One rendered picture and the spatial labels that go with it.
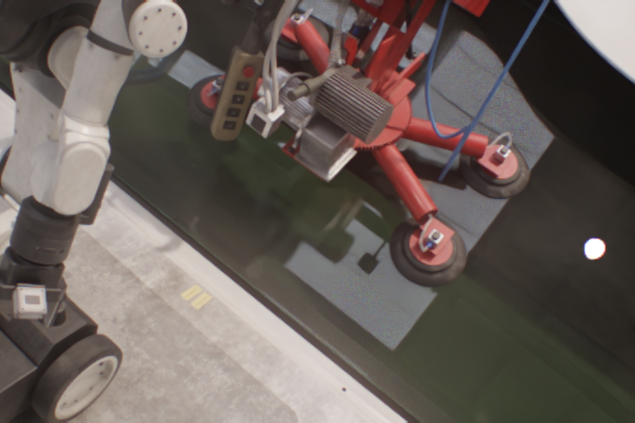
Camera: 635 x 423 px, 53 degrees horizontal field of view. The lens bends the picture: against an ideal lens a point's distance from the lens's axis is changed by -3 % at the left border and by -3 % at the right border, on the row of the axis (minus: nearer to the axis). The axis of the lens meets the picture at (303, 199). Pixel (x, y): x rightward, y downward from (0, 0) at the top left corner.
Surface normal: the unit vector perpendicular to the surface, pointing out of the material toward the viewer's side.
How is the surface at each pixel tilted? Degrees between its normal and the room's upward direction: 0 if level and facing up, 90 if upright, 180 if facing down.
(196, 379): 0
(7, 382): 0
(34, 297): 22
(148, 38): 77
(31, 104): 89
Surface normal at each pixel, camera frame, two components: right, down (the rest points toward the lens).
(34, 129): -0.54, 0.35
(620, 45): 0.14, -0.54
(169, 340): 0.33, -0.74
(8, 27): 0.50, 0.84
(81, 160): 0.53, 0.48
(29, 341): -0.15, -0.26
